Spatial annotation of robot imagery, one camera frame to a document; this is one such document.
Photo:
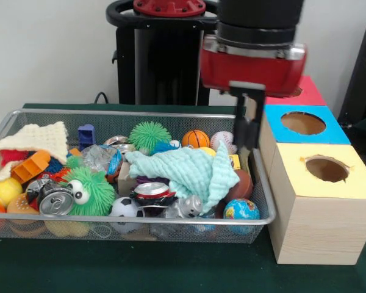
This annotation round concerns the black monitor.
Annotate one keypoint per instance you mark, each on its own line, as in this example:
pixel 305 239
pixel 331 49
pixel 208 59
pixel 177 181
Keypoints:
pixel 360 76

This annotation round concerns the blue spiky ball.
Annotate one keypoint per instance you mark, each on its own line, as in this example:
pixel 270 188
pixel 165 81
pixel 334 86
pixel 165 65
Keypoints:
pixel 163 147

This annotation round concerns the cream knitted cloth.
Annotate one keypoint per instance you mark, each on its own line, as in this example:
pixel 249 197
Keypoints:
pixel 42 137

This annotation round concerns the white baseball toy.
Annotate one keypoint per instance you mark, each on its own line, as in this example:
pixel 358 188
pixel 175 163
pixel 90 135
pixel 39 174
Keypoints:
pixel 222 141

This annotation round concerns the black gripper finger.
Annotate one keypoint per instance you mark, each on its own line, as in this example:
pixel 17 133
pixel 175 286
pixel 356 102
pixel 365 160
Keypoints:
pixel 241 122
pixel 255 122

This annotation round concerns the mint green cloth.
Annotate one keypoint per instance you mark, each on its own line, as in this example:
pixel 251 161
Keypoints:
pixel 189 171

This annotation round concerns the orange basketball toy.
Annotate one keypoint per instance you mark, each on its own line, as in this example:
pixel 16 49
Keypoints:
pixel 195 138

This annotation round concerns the brown football toy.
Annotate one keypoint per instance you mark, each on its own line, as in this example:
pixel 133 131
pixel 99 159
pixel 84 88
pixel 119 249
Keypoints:
pixel 244 186

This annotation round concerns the large green spiky eyed ball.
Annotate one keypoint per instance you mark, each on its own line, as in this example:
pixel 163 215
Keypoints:
pixel 94 189

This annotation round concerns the wooden box with three holes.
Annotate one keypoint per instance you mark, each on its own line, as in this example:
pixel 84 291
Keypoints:
pixel 317 232

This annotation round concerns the blue globe ball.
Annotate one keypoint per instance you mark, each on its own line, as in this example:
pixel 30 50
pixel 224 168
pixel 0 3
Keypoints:
pixel 241 210

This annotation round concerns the shallow mesh bin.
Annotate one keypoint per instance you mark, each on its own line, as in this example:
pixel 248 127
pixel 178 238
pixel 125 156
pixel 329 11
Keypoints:
pixel 109 117

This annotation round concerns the small green spiky ball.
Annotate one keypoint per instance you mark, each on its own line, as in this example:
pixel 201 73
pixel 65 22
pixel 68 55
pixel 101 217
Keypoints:
pixel 149 134

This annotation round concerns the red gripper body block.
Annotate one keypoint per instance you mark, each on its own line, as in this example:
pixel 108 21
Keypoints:
pixel 250 70

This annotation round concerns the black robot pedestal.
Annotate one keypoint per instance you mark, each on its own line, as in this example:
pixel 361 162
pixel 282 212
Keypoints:
pixel 167 61

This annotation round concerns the black and white soccer ball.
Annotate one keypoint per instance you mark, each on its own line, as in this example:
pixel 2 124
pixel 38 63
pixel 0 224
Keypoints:
pixel 126 210

